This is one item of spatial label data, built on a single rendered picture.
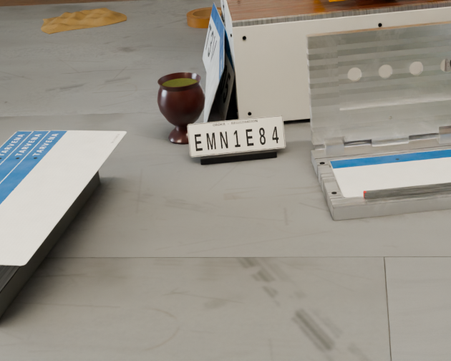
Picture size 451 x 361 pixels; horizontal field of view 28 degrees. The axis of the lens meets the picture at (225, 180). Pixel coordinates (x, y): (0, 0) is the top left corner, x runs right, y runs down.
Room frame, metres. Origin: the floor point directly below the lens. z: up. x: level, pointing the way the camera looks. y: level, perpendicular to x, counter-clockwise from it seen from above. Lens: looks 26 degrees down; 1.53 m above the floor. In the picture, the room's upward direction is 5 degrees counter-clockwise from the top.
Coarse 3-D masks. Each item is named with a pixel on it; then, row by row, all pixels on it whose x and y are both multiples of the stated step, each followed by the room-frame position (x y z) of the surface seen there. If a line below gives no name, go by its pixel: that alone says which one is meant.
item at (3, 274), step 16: (16, 144) 1.29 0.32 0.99; (0, 160) 1.24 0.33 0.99; (96, 176) 1.31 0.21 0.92; (80, 208) 1.23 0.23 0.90; (64, 224) 1.17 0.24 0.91; (48, 240) 1.11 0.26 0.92; (32, 256) 1.06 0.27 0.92; (0, 272) 0.97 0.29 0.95; (16, 272) 1.01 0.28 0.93; (32, 272) 1.05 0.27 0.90; (0, 288) 0.97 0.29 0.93; (16, 288) 1.00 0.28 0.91; (0, 304) 0.96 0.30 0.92
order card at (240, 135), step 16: (192, 128) 1.38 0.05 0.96; (208, 128) 1.38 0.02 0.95; (224, 128) 1.38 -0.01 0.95; (240, 128) 1.38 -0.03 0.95; (256, 128) 1.38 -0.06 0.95; (272, 128) 1.38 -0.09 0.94; (192, 144) 1.37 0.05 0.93; (208, 144) 1.37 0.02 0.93; (224, 144) 1.37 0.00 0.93; (240, 144) 1.37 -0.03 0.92; (256, 144) 1.37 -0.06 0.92; (272, 144) 1.37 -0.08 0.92
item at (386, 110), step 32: (352, 32) 1.33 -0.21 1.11; (384, 32) 1.33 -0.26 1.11; (416, 32) 1.33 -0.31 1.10; (448, 32) 1.34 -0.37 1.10; (320, 64) 1.32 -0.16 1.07; (352, 64) 1.33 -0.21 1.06; (320, 96) 1.31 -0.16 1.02; (352, 96) 1.33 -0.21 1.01; (384, 96) 1.33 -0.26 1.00; (416, 96) 1.33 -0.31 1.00; (448, 96) 1.33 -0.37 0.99; (320, 128) 1.31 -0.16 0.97; (352, 128) 1.31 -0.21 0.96; (384, 128) 1.31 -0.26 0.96; (416, 128) 1.31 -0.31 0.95
